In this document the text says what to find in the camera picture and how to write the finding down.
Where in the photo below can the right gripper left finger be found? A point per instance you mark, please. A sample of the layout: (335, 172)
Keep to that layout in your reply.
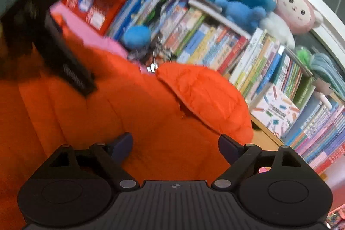
(110, 156)

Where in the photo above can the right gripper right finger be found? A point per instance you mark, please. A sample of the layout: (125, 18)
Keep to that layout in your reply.
(242, 160)

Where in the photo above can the orange puffer jacket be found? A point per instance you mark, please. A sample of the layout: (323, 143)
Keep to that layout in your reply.
(175, 117)

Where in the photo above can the wooden drawer organizer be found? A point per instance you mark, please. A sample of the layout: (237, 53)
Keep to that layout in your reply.
(263, 137)

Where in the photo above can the white patterned box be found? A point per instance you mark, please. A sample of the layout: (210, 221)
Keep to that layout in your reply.
(274, 110)

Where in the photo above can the red plastic crate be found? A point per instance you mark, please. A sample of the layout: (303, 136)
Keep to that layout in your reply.
(98, 14)

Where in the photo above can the pink bunny-print blanket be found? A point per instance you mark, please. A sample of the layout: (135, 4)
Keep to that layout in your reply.
(89, 33)

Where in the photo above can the right row pastel books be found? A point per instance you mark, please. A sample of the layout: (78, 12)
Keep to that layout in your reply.
(318, 133)

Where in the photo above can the miniature black bicycle model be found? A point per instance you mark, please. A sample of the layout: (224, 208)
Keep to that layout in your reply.
(152, 56)

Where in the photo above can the tall blue books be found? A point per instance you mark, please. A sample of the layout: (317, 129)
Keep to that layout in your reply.
(144, 2)

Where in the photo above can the small blue plush ball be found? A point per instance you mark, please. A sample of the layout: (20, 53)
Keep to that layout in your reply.
(137, 37)

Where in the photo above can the folded teal cloth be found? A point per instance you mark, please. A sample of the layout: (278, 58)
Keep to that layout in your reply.
(322, 65)

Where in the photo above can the green plush toy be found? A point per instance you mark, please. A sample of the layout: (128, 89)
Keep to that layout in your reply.
(304, 55)

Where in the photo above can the row of upright books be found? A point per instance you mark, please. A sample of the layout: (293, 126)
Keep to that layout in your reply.
(193, 32)

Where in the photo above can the pink bunny plush toy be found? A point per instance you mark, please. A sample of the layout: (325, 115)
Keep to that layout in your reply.
(291, 17)

